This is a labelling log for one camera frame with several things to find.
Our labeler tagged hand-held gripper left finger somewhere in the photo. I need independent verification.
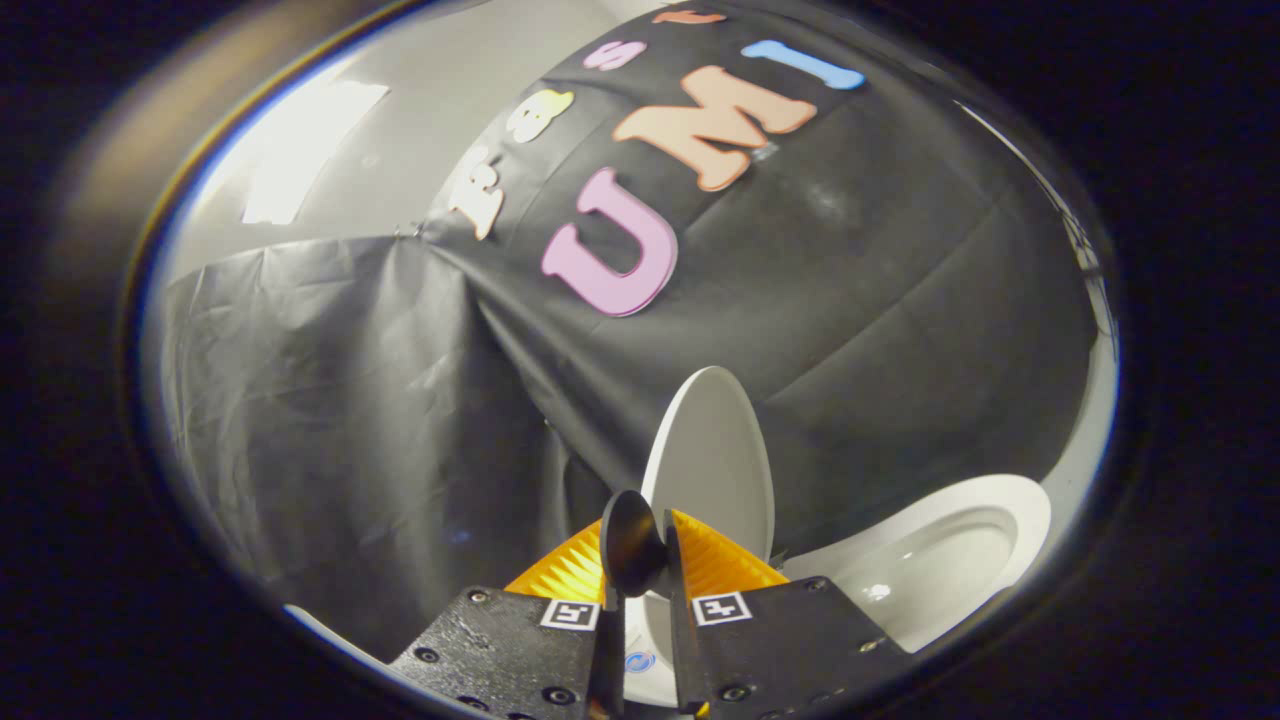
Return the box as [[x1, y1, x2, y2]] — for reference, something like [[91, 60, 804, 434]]
[[388, 518, 627, 720]]

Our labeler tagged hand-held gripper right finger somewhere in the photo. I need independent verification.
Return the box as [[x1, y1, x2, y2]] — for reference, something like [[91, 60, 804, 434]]
[[665, 508, 916, 720]]

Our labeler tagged black round lid handle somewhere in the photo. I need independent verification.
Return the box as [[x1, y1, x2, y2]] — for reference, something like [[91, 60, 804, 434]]
[[600, 490, 669, 599]]

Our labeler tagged white toilet lid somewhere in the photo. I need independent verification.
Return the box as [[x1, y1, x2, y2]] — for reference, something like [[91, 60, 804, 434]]
[[640, 366, 776, 601]]

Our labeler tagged white ceramic toilet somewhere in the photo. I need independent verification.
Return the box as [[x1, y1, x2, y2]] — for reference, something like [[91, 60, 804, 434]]
[[620, 474, 1053, 709]]

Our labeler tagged black backdrop cloth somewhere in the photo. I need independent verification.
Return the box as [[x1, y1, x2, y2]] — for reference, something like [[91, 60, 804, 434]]
[[150, 0, 1101, 661]]

